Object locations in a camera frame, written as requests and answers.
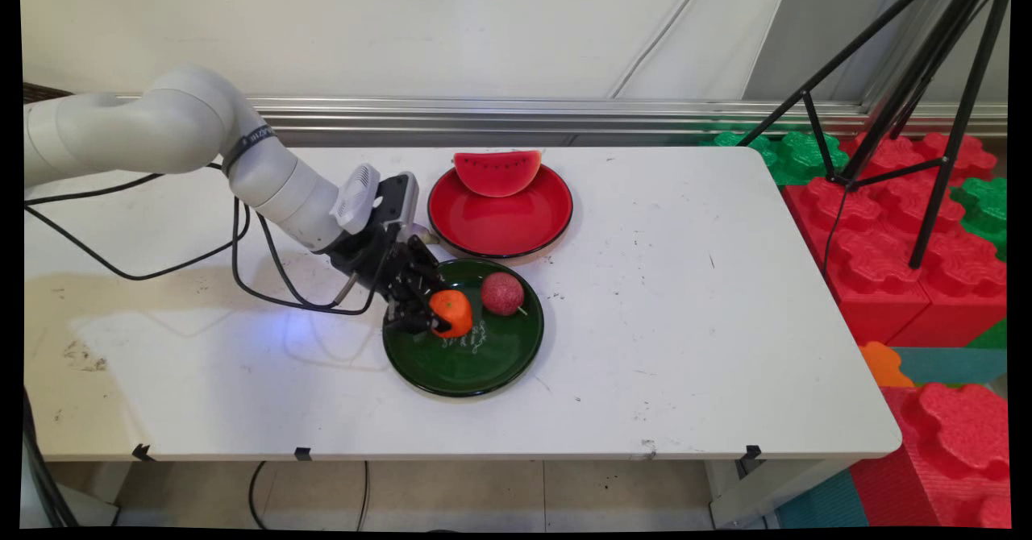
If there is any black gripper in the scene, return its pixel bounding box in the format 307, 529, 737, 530
326, 225, 452, 339

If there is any orange toy persimmon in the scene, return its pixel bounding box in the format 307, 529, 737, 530
429, 289, 475, 339

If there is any red toy peach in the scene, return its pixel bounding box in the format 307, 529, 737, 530
480, 272, 529, 318

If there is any dark green round plate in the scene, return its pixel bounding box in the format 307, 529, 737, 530
382, 258, 545, 398

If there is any red round plate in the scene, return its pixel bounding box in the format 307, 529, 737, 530
427, 161, 575, 260

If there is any toy watermelon slice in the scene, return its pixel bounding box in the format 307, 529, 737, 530
452, 150, 543, 198

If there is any green foam block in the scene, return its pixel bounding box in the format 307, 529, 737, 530
700, 125, 849, 187
950, 176, 1009, 260

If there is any black stand leg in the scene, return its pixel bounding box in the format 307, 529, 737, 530
20, 391, 79, 530

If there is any large red foam block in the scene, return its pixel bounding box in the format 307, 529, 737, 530
838, 131, 1001, 185
849, 382, 1013, 530
784, 176, 934, 347
885, 201, 1009, 349

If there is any teal foam mat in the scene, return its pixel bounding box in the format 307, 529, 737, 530
891, 347, 1009, 388
774, 467, 870, 530

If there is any orange foam piece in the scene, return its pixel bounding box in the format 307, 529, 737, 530
858, 342, 917, 388

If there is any black tripod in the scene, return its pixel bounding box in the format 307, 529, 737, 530
738, 0, 1013, 271

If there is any white grey wrist camera module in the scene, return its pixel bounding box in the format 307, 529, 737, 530
330, 163, 421, 239

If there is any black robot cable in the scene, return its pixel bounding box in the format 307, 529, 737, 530
24, 163, 252, 282
231, 197, 400, 317

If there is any silver metal wall rail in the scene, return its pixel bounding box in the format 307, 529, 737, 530
113, 95, 1009, 139

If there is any black floor cable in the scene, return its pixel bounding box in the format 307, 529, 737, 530
247, 460, 272, 530

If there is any white table leg frame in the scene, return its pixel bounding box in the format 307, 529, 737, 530
708, 458, 851, 530

